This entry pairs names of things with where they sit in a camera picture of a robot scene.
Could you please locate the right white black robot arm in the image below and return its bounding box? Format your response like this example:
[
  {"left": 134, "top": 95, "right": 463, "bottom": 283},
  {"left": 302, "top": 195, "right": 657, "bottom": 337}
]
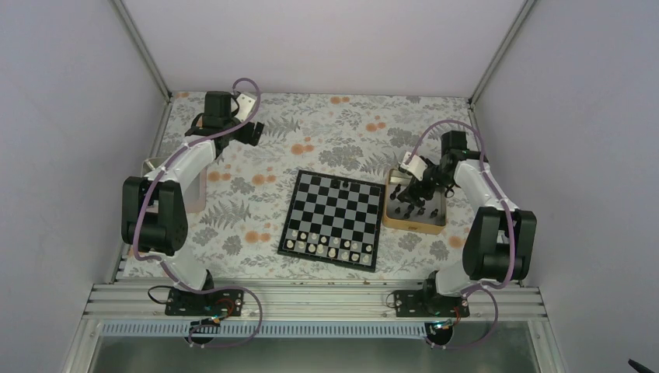
[{"left": 397, "top": 131, "right": 537, "bottom": 316}]

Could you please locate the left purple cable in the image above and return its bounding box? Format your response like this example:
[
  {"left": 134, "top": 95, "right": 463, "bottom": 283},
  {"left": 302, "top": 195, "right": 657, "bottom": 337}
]
[{"left": 131, "top": 78, "right": 263, "bottom": 349}]

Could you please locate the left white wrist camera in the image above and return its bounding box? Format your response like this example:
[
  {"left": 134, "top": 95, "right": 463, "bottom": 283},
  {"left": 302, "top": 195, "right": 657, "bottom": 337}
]
[{"left": 232, "top": 92, "right": 256, "bottom": 121}]

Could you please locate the purple cable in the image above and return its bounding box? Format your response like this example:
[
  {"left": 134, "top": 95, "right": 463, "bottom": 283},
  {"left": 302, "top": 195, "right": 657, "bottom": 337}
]
[
  {"left": 411, "top": 119, "right": 517, "bottom": 351},
  {"left": 131, "top": 78, "right": 263, "bottom": 349}
]

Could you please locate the black white chess board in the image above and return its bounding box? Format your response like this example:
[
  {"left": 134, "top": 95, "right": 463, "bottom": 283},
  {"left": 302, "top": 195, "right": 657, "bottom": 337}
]
[{"left": 277, "top": 170, "right": 385, "bottom": 273}]

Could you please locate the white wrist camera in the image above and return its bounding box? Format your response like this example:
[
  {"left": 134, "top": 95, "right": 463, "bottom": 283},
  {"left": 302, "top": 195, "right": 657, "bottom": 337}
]
[
  {"left": 399, "top": 152, "right": 427, "bottom": 181},
  {"left": 232, "top": 92, "right": 256, "bottom": 121}
]

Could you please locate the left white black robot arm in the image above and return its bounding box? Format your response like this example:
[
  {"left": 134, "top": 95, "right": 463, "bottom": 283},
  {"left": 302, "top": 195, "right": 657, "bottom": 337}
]
[{"left": 120, "top": 91, "right": 264, "bottom": 315}]

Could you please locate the wooden tray with metal bottom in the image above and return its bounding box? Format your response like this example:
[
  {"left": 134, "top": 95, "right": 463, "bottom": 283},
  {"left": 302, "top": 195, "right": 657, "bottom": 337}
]
[{"left": 382, "top": 169, "right": 447, "bottom": 235}]

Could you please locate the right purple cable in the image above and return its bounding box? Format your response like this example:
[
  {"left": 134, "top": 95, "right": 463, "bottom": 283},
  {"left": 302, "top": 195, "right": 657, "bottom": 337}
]
[{"left": 411, "top": 119, "right": 517, "bottom": 351}]

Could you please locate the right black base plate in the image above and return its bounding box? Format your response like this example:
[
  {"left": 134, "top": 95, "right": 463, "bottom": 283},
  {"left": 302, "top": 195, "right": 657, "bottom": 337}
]
[{"left": 392, "top": 290, "right": 470, "bottom": 318}]

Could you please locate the white chess pieces row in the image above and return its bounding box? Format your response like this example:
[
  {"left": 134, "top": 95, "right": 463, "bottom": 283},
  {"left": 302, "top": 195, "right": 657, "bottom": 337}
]
[{"left": 278, "top": 229, "right": 376, "bottom": 267}]

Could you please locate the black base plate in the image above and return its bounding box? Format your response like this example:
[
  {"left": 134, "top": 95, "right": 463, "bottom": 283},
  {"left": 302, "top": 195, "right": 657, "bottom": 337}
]
[
  {"left": 165, "top": 289, "right": 244, "bottom": 318},
  {"left": 392, "top": 290, "right": 470, "bottom": 318}
]

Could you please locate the floral patterned table mat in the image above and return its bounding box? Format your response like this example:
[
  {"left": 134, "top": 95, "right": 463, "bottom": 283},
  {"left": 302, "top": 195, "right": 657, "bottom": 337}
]
[{"left": 183, "top": 93, "right": 473, "bottom": 281}]

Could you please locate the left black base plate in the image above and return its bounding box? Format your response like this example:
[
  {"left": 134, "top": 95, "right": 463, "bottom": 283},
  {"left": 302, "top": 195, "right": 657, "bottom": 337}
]
[{"left": 165, "top": 289, "right": 244, "bottom": 318}]

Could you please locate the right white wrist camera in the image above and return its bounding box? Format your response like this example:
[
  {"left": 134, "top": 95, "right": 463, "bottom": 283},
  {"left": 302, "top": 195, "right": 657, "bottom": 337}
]
[{"left": 399, "top": 152, "right": 427, "bottom": 181}]

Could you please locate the aluminium rail frame front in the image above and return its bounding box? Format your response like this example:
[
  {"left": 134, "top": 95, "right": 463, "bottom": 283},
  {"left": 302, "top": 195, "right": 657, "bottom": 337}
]
[{"left": 83, "top": 281, "right": 548, "bottom": 322}]

